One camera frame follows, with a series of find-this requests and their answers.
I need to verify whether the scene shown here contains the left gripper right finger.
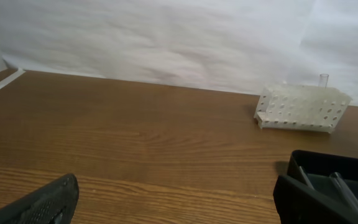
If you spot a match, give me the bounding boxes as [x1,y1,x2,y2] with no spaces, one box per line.
[273,174,358,224]

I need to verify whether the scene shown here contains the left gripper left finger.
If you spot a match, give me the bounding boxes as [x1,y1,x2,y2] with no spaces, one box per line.
[0,173,80,224]

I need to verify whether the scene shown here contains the clear test tube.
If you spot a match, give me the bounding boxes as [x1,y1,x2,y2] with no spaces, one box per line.
[328,171,358,220]
[298,166,316,190]
[318,73,330,89]

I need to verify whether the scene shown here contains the black tray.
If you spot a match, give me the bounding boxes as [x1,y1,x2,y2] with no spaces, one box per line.
[286,149,358,222]

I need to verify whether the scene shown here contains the white test tube rack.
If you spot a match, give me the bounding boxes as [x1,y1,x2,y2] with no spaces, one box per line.
[253,81,353,134]

